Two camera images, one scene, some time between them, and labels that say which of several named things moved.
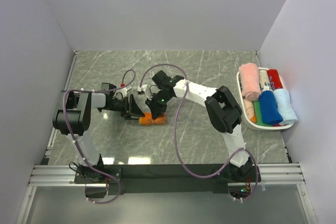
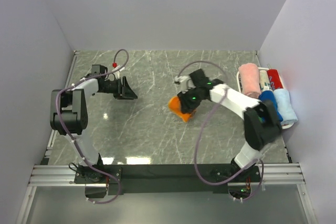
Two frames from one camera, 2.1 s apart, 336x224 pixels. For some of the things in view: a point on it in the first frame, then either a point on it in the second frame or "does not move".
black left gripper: [134, 110] -> [124, 91]
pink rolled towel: [250, 81] does not move
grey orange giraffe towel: [148, 119] -> [175, 106]
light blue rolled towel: [285, 106] does not move
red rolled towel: [275, 81] does not move
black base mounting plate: [126, 179] does not move
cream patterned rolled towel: [264, 80] does not move
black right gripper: [156, 111] -> [186, 105]
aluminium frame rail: [272, 174] does not move
